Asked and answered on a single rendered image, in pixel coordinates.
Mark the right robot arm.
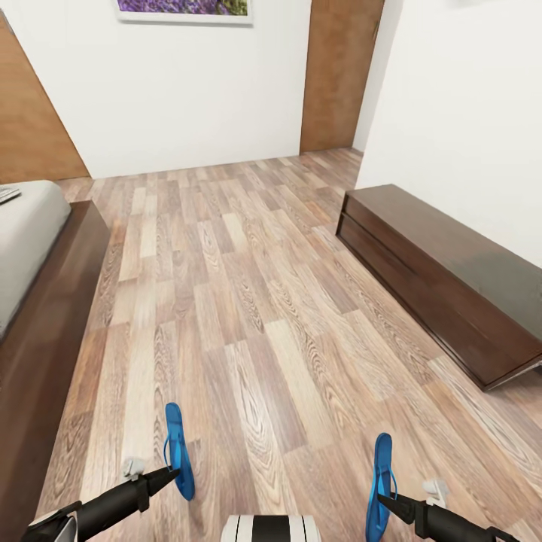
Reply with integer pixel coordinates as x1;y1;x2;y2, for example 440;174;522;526
377;479;528;542

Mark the sandal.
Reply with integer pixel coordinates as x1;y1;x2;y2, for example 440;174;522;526
366;432;397;542
166;401;195;501

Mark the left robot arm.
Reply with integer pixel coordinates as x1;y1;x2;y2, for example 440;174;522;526
19;458;180;542

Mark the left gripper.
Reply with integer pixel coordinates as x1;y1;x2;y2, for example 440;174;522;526
100;465;180;531

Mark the robot trunk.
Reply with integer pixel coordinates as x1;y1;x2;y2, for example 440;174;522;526
221;514;322;542

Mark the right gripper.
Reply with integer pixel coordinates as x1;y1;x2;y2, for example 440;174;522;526
377;492;467;542

